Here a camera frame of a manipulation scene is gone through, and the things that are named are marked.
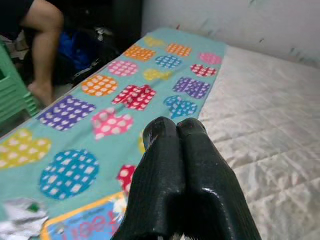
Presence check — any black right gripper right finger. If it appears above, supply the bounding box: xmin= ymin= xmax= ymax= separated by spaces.
xmin=176 ymin=117 xmax=263 ymax=240

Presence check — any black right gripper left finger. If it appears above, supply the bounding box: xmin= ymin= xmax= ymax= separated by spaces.
xmin=112 ymin=116 xmax=187 ymax=240

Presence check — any blue yellow-bordered children's book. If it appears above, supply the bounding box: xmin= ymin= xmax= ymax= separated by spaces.
xmin=39 ymin=191 xmax=131 ymax=240

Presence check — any teal mat with coloured shapes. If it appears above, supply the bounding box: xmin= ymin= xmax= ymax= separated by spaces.
xmin=0 ymin=27 xmax=228 ymax=226

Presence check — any white quilted mattress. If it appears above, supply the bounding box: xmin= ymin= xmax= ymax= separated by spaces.
xmin=197 ymin=44 xmax=320 ymax=240

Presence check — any black and blue bag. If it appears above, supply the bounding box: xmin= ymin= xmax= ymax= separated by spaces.
xmin=23 ymin=27 xmax=121 ymax=87

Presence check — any dark cabinet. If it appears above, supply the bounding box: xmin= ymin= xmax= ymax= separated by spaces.
xmin=59 ymin=0 xmax=145 ymax=51

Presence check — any person's bare leg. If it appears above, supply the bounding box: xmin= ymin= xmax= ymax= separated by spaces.
xmin=19 ymin=0 xmax=65 ymax=107

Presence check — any green plastic stool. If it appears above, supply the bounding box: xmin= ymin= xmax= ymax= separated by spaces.
xmin=0 ymin=41 xmax=41 ymax=125

